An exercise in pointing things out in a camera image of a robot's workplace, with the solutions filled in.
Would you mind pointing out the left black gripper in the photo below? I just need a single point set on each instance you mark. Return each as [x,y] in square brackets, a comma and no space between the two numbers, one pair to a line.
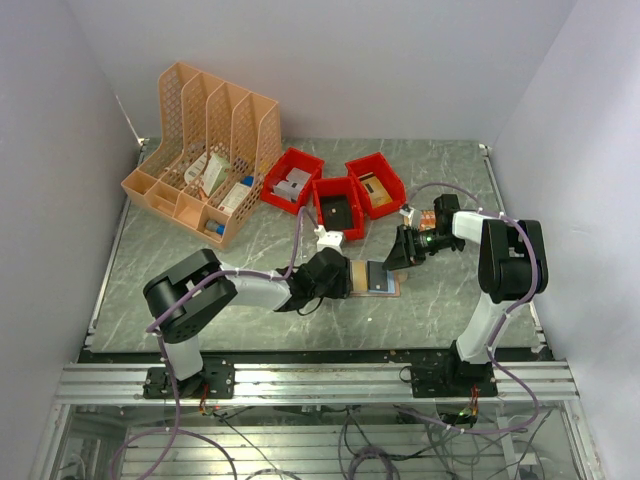
[342,290]

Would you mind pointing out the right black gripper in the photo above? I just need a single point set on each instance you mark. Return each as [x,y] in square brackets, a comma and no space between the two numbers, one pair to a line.
[404,253]

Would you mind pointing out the orange patterned card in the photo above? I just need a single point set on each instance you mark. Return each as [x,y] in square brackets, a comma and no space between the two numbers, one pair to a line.
[428,219]

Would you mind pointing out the grey plain card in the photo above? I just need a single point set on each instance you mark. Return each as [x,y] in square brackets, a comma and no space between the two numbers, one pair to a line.
[379,280]

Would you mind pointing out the tan leather card holder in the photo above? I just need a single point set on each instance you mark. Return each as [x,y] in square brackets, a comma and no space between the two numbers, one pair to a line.
[358,274]

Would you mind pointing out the gold striped card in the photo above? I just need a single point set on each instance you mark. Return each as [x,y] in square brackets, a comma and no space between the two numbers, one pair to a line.
[377,193]

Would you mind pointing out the red bin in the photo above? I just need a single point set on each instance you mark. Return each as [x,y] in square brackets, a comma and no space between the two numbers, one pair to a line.
[377,164]
[292,158]
[338,206]

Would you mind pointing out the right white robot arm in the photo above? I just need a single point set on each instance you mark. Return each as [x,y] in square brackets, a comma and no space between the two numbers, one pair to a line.
[512,269]

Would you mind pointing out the grey white boxes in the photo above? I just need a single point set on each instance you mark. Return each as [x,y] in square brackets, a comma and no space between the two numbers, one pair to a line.
[290,188]

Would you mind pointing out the red white box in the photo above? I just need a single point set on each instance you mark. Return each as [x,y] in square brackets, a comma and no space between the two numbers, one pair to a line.
[234,198]

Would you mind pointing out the blue capped bottle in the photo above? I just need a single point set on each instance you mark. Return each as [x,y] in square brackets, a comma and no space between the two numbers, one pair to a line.
[214,227]

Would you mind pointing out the green white box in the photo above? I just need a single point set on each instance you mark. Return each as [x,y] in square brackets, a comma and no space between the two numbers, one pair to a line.
[214,173]

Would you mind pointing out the white labelled packet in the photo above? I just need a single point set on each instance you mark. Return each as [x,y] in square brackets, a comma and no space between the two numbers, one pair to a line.
[195,169]

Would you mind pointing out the peach mesh file organizer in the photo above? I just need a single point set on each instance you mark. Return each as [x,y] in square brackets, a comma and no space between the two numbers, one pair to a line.
[219,142]

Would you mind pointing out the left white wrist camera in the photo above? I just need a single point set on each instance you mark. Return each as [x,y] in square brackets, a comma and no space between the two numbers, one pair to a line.
[329,239]

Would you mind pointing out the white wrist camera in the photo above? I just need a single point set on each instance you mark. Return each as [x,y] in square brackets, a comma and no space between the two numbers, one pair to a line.
[411,217]
[329,239]

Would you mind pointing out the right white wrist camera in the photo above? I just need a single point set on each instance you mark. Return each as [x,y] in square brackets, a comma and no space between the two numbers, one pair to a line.
[411,217]

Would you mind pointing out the aluminium rail frame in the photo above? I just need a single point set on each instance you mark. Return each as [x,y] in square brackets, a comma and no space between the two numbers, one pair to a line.
[315,421]

